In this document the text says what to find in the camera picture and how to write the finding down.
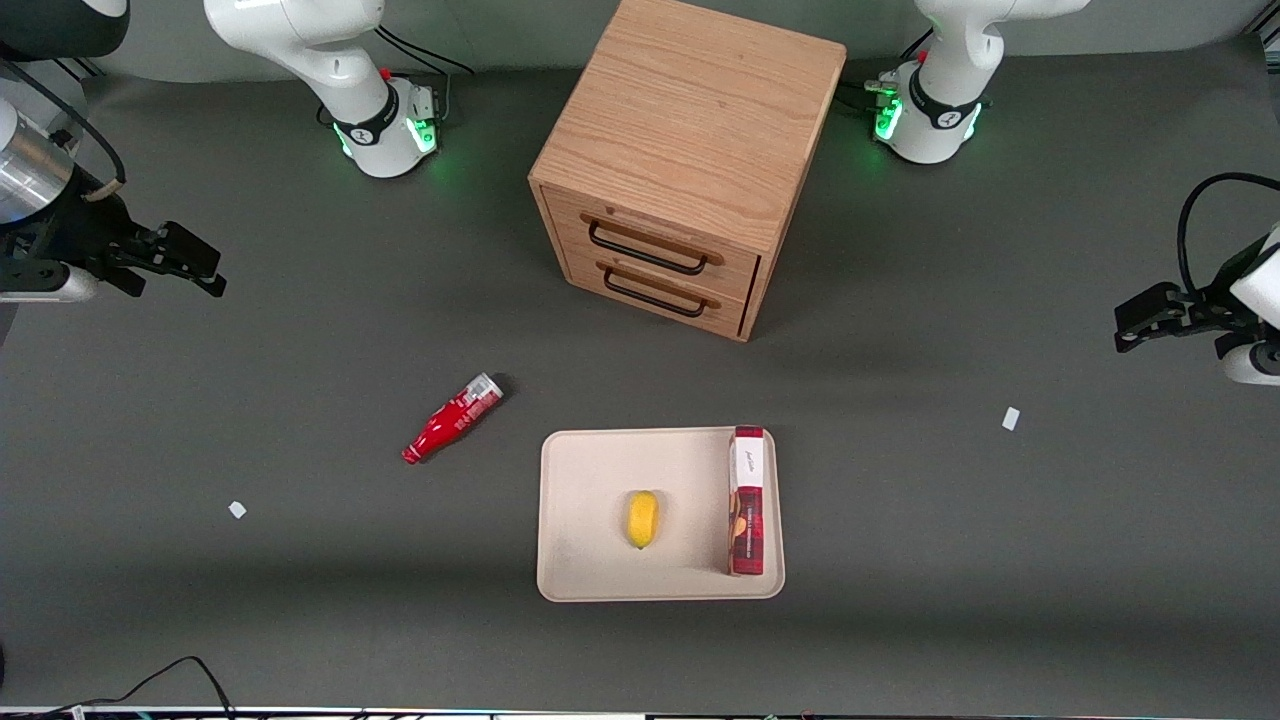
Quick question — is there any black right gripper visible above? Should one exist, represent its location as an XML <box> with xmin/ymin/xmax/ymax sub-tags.
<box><xmin>0</xmin><ymin>188</ymin><xmax>228</xmax><ymax>299</ymax></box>

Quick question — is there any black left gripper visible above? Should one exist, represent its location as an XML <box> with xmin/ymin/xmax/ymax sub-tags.
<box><xmin>1115</xmin><ymin>238</ymin><xmax>1280</xmax><ymax>354</ymax></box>

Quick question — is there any red coke bottle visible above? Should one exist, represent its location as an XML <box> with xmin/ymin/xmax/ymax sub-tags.
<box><xmin>401</xmin><ymin>372</ymin><xmax>505</xmax><ymax>466</ymax></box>

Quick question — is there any beige plastic tray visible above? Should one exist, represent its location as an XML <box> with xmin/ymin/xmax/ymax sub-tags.
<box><xmin>536</xmin><ymin>427</ymin><xmax>787</xmax><ymax>604</ymax></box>

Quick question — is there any red cracker box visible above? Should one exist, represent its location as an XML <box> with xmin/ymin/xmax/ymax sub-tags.
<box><xmin>726</xmin><ymin>425</ymin><xmax>768</xmax><ymax>578</ymax></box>

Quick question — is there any wooden drawer front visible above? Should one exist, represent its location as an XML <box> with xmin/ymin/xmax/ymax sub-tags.
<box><xmin>545</xmin><ymin>187</ymin><xmax>763</xmax><ymax>303</ymax></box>
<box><xmin>562</xmin><ymin>248</ymin><xmax>753</xmax><ymax>339</ymax></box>

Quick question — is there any wooden drawer cabinet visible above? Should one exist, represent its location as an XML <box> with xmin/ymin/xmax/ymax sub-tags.
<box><xmin>528</xmin><ymin>0</ymin><xmax>849</xmax><ymax>344</ymax></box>

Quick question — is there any yellow lemon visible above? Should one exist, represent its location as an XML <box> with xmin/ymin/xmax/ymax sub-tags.
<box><xmin>626</xmin><ymin>489</ymin><xmax>661</xmax><ymax>551</ymax></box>

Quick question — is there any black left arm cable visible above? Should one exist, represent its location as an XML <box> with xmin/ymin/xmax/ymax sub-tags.
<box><xmin>1176</xmin><ymin>171</ymin><xmax>1280</xmax><ymax>297</ymax></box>

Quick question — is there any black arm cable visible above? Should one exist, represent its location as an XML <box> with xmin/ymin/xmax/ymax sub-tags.
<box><xmin>0</xmin><ymin>58</ymin><xmax>129</xmax><ymax>204</ymax></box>
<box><xmin>1176</xmin><ymin>171</ymin><xmax>1280</xmax><ymax>297</ymax></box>

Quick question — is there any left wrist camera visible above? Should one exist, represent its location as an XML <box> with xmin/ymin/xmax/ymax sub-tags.
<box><xmin>1215</xmin><ymin>333</ymin><xmax>1280</xmax><ymax>388</ymax></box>

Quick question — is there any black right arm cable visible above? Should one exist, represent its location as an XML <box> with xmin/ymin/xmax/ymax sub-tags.
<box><xmin>0</xmin><ymin>58</ymin><xmax>129</xmax><ymax>204</ymax></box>

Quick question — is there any black right base cable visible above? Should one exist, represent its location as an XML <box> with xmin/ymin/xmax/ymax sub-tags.
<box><xmin>374</xmin><ymin>24</ymin><xmax>477</xmax><ymax>126</ymax></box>

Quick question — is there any black base cable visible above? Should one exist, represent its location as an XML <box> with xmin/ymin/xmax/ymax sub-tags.
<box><xmin>835</xmin><ymin>28</ymin><xmax>937</xmax><ymax>113</ymax></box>
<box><xmin>374</xmin><ymin>24</ymin><xmax>477</xmax><ymax>126</ymax></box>

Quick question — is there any black left base cable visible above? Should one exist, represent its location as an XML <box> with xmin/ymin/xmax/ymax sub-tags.
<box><xmin>835</xmin><ymin>28</ymin><xmax>937</xmax><ymax>113</ymax></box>

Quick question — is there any black cable at table edge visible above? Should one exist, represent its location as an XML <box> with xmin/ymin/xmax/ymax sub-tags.
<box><xmin>0</xmin><ymin>655</ymin><xmax>237</xmax><ymax>720</ymax></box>

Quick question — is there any black drawer handle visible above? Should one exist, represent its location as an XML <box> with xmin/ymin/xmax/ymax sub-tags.
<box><xmin>602</xmin><ymin>265</ymin><xmax>710</xmax><ymax>320</ymax></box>
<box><xmin>587</xmin><ymin>220</ymin><xmax>714</xmax><ymax>277</ymax></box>

